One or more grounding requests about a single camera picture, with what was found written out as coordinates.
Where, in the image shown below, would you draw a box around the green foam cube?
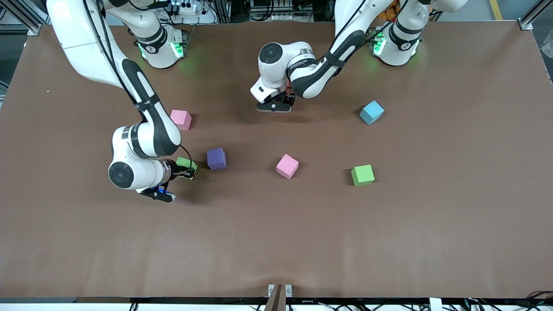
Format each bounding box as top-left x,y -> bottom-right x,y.
350,164 -> 375,187
175,156 -> 198,181

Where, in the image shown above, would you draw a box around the purple foam cube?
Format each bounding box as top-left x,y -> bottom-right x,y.
207,147 -> 227,170

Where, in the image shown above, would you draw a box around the pink foam cube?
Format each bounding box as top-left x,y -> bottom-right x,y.
276,154 -> 299,180
170,109 -> 192,131

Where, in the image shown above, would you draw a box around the grey electronics rack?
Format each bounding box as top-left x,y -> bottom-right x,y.
250,0 -> 301,22

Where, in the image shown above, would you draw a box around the light blue foam cube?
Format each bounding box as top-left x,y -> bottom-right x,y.
359,100 -> 385,126

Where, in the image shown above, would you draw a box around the white power strip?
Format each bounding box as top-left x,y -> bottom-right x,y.
172,1 -> 203,16

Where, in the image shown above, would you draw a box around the orange packets pile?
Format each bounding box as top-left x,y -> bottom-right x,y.
379,0 -> 399,22

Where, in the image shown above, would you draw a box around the brown wooden stick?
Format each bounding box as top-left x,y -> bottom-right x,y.
264,284 -> 283,311

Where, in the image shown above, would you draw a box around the paper table cover sheet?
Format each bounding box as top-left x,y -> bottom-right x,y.
0,22 -> 553,299

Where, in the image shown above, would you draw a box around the white metal bracket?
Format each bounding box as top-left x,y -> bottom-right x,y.
268,284 -> 293,298

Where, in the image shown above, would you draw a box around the aluminium frame profile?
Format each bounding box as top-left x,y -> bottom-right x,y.
518,0 -> 553,31
0,0 -> 44,36

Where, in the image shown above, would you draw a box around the black cable bundle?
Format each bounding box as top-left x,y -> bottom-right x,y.
462,292 -> 553,311

